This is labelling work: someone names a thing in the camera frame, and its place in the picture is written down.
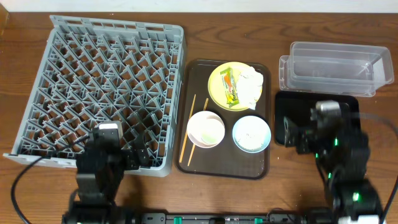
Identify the pink white bowl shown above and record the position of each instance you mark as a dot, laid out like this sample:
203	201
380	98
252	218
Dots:
195	124

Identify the green orange snack wrapper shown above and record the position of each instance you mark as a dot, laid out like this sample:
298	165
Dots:
229	87

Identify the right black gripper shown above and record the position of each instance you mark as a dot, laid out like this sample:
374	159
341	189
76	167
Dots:
305	136

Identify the rice grains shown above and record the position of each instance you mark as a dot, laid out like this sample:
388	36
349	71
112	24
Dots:
250	139

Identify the left wooden chopstick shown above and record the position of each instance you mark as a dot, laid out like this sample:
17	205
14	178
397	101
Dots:
186	131

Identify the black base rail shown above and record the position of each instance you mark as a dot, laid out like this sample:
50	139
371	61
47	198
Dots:
278	217

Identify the light blue bowl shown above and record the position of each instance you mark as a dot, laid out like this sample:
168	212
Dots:
252	122

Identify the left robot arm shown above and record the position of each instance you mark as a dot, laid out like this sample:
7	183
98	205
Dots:
100	170

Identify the grey plastic dishwasher rack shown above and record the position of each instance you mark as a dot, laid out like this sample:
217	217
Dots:
96	70

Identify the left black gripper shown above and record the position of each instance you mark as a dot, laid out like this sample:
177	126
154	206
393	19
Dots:
131	155

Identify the clear plastic bin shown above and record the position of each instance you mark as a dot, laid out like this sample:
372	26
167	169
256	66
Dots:
341	69

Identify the white napkin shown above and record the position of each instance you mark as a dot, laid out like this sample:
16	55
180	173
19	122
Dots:
249	87

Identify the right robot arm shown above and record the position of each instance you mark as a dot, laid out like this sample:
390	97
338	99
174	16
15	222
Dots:
341	152

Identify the dark brown serving tray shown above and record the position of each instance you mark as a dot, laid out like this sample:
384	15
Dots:
225	159

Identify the black waste tray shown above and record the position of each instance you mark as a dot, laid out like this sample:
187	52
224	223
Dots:
296	106

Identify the small white green cup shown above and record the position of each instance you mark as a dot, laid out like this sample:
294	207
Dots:
212	131

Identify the yellow plate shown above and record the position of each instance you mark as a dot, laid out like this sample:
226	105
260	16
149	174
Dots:
216	88

